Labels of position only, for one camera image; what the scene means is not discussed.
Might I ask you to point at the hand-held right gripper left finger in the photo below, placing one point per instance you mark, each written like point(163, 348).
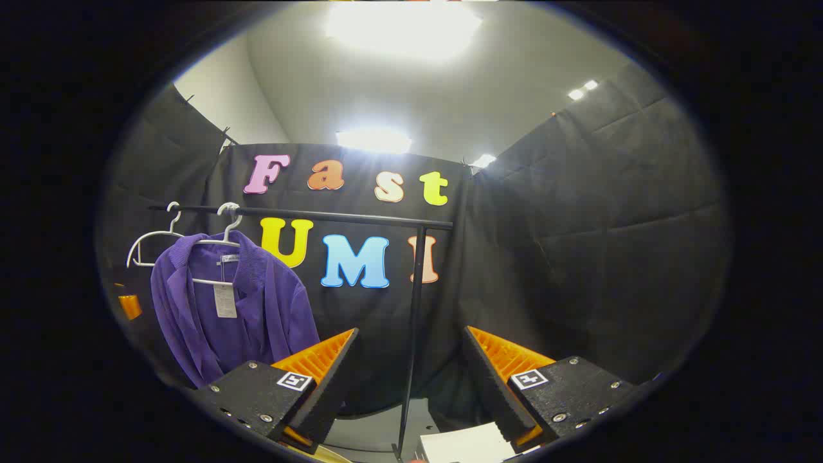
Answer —
point(331, 392)

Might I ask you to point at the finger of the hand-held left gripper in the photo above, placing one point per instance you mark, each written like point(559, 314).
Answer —
point(130, 307)

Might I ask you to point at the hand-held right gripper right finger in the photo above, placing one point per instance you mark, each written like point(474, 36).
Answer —
point(492, 392)

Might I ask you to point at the white laundry hamper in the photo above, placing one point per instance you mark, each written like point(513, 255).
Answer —
point(463, 445)

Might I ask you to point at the purple ribbed garment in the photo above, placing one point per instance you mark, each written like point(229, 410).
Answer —
point(270, 308)

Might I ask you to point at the white plastic clothes hanger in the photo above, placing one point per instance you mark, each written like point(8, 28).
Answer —
point(172, 231)
point(228, 239)

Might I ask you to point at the black metal clothes rack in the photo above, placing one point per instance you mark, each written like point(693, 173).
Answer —
point(321, 215)

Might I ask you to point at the small ceiling spot light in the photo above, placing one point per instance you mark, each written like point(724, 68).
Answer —
point(582, 90)
point(483, 161)

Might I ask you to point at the large ceiling light panel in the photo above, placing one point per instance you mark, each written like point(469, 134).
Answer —
point(402, 29)

